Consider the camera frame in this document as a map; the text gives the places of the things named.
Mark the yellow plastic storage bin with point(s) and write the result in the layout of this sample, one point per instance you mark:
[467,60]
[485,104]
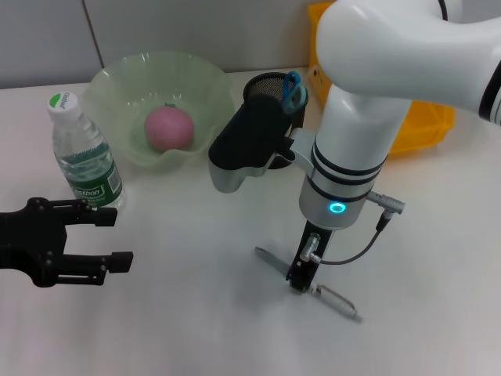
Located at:
[422,129]

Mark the blue scissors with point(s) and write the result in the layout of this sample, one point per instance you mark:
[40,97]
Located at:
[293,73]

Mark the clear water bottle green label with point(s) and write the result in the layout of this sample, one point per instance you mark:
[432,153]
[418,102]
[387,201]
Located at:
[82,156]

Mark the pink peach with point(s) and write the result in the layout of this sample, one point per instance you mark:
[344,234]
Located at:
[169,127]

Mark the pale green glass fruit plate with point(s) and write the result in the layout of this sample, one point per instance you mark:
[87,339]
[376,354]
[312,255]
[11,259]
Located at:
[117,90]

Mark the black mesh pen cup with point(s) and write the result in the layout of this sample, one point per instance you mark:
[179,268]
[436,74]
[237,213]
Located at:
[258,84]

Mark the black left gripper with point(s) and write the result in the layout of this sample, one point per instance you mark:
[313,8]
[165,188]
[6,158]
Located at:
[31,239]

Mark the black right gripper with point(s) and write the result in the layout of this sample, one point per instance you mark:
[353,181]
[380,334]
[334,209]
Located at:
[309,262]

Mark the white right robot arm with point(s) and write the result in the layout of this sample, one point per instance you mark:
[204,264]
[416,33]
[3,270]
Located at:
[352,117]

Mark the silver grey pen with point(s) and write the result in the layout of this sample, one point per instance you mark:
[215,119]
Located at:
[336,299]

